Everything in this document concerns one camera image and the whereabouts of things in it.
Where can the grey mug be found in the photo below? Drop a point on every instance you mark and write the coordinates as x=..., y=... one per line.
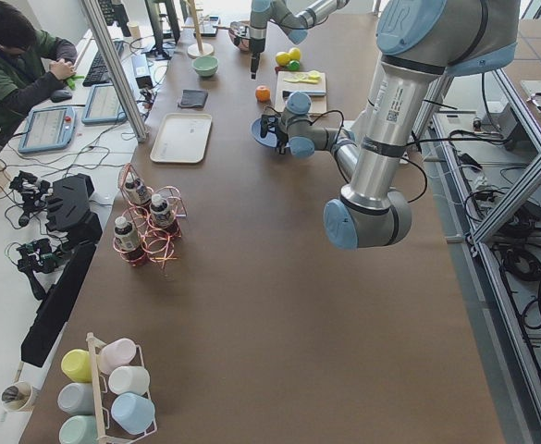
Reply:
x=76, y=399

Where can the wooden cutting board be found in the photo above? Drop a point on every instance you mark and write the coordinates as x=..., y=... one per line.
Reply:
x=318, y=104

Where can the wooden cup tree stand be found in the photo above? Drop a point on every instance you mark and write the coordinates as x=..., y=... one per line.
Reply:
x=200, y=48

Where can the mint mug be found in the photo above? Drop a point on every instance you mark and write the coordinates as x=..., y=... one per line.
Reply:
x=78, y=429

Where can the yellow mug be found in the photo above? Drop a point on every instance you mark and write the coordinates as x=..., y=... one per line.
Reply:
x=76, y=365

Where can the right rear tea bottle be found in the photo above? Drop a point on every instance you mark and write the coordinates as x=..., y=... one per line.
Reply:
x=162, y=214

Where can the black computer mouse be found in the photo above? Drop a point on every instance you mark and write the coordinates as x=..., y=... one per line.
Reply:
x=60, y=96

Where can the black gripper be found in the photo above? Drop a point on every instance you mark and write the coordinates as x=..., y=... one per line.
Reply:
x=255, y=46
x=281, y=137

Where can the lower whole lemon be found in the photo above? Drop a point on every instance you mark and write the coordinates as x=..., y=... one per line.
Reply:
x=294, y=54

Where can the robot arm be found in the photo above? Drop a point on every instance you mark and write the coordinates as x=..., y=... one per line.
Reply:
x=419, y=41
x=294, y=25

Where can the aluminium frame post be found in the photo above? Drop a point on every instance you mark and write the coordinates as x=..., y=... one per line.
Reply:
x=118, y=77

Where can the orange tangerine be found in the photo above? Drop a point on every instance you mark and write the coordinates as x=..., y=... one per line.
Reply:
x=263, y=94

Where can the far teach pendant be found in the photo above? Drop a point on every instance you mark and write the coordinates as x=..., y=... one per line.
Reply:
x=103, y=106

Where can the wooden mug rack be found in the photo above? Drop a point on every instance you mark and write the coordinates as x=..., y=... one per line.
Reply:
x=108, y=431

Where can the teach pendant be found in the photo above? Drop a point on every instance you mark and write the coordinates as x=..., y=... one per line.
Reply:
x=48, y=129
x=103, y=106

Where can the grey folded cloth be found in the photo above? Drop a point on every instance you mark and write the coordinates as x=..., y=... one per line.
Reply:
x=193, y=99

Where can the mint green bowl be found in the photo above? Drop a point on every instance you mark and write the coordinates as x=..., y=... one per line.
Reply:
x=205, y=66

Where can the yellow plastic knife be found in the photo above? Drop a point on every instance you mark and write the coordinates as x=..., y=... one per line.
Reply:
x=308, y=81

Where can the copper wire bottle rack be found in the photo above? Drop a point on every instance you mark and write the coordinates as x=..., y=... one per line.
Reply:
x=148, y=227

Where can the cream rabbit tray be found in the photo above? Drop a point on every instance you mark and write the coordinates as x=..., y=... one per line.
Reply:
x=182, y=138

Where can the tea bottle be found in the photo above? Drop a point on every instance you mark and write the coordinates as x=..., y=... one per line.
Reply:
x=128, y=242
x=162, y=214
x=138, y=193

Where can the paper cup with items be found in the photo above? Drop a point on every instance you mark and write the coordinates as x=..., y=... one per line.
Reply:
x=19, y=397

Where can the pink mug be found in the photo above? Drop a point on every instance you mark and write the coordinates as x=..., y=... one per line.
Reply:
x=115, y=354

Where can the person in green jacket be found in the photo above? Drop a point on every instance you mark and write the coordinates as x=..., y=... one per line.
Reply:
x=33, y=65

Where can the blue mug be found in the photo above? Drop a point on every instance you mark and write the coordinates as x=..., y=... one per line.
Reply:
x=133, y=413

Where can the upper lemon half slice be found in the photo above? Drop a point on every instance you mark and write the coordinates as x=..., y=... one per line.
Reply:
x=314, y=74

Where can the near teach pendant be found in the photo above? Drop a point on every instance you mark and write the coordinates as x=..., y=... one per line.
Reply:
x=48, y=129

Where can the green lime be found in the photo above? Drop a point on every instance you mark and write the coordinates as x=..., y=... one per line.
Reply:
x=293, y=65

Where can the front tea bottle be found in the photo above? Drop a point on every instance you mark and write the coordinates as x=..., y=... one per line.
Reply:
x=128, y=242

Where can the blue round plate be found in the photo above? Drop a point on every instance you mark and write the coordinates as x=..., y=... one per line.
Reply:
x=262, y=130

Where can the white mug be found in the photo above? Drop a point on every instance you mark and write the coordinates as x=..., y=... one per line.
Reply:
x=134, y=379

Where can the black keyboard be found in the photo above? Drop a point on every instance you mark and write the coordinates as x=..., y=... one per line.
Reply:
x=98, y=72

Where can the pink bowl of ice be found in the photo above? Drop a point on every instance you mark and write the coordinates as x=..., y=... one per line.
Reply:
x=239, y=35

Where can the left rear tea bottle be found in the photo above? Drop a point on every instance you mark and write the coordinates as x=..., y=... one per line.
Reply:
x=138, y=193

